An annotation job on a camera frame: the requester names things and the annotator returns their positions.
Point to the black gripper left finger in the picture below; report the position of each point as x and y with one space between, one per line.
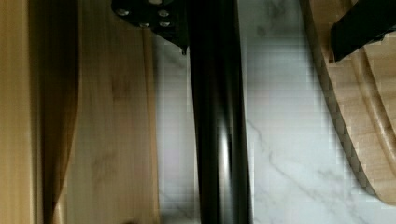
165 18

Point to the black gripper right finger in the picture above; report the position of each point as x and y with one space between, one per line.
366 22

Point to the black drawer handle bar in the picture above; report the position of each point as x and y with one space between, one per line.
219 113

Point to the wooden drawer front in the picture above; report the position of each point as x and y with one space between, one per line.
78 141

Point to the bamboo cutting board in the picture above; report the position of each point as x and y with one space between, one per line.
360 93

